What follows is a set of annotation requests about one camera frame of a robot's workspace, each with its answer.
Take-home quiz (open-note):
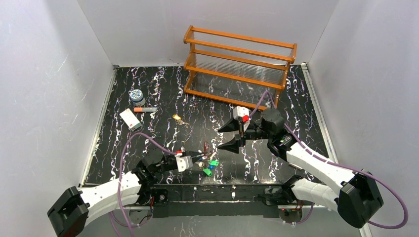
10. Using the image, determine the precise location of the metal key organizer ring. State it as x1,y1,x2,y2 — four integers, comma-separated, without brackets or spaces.
196,142,217,169

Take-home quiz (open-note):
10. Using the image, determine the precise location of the green tag key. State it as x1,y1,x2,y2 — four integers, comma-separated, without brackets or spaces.
203,168,212,177
209,160,219,166

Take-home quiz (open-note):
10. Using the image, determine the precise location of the yellow tag key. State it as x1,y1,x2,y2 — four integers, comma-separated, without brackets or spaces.
172,114,189,125

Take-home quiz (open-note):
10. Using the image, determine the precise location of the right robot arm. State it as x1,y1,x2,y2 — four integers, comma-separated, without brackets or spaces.
218,106,383,229

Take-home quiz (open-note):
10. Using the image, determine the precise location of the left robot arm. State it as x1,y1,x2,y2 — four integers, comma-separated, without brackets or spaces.
47,151,207,237

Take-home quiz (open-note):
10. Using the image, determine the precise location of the orange wooden shelf rack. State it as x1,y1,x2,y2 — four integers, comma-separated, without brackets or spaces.
183,25,297,108

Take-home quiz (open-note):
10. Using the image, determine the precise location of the white card box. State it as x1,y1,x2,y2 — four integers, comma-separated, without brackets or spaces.
119,109,142,131

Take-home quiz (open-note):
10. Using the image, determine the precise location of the orange grey marker pen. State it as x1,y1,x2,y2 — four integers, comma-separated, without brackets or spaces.
133,107,157,113

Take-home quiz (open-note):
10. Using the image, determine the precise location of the blue white round jar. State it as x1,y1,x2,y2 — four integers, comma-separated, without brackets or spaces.
129,89,145,107

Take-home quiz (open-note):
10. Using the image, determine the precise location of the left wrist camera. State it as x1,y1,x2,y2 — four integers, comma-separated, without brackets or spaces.
175,151,193,172

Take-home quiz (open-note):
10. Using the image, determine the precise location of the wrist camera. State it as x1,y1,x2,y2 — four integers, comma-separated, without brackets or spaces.
175,151,193,172
233,106,250,123

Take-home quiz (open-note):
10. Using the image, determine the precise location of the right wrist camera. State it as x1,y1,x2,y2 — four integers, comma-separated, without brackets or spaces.
233,106,250,123

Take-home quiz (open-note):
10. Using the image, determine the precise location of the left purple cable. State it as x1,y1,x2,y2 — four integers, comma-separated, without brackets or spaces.
108,132,179,237

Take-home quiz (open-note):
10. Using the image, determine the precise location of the purple cable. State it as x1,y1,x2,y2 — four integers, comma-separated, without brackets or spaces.
108,132,179,237
249,90,409,230

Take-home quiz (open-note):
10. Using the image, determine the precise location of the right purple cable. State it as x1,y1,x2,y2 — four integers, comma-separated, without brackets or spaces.
249,90,409,230

